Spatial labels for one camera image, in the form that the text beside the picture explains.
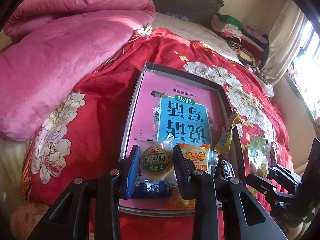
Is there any green snack packet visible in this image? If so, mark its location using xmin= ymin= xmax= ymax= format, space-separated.
xmin=248 ymin=135 xmax=271 ymax=178

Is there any black chocolate bar wrapper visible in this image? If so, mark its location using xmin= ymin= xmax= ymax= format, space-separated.
xmin=214 ymin=159 xmax=235 ymax=180

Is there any yellow gold snack packet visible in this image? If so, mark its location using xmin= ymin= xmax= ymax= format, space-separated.
xmin=214 ymin=110 xmax=242 ymax=155

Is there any orange clear snack packet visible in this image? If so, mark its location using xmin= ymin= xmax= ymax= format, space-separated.
xmin=164 ymin=143 xmax=210 ymax=210

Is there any blue cookie packet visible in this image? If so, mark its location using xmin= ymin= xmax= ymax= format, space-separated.
xmin=131 ymin=181 xmax=173 ymax=199

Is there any round pizza cracker packet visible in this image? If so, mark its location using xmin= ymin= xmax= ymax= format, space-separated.
xmin=135 ymin=135 xmax=177 ymax=187

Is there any brown fuzzy rug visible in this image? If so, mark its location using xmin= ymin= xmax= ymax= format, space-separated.
xmin=10 ymin=203 xmax=49 ymax=239

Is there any red floral bedspread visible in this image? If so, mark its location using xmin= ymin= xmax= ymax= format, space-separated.
xmin=21 ymin=28 xmax=295 ymax=240

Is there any pink and blue book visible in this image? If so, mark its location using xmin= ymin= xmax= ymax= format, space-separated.
xmin=122 ymin=71 xmax=226 ymax=209

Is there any stack of folded clothes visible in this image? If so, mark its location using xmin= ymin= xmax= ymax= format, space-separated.
xmin=210 ymin=13 xmax=269 ymax=72

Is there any grey tray box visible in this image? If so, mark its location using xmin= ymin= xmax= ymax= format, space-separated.
xmin=117 ymin=61 xmax=247 ymax=218

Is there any cream curtain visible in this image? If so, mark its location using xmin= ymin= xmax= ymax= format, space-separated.
xmin=261 ymin=0 xmax=308 ymax=86

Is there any beige bed sheet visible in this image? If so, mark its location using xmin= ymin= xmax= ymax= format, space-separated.
xmin=152 ymin=12 xmax=242 ymax=65

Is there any pink fleece blanket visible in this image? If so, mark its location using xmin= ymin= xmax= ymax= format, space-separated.
xmin=1 ymin=0 xmax=156 ymax=141

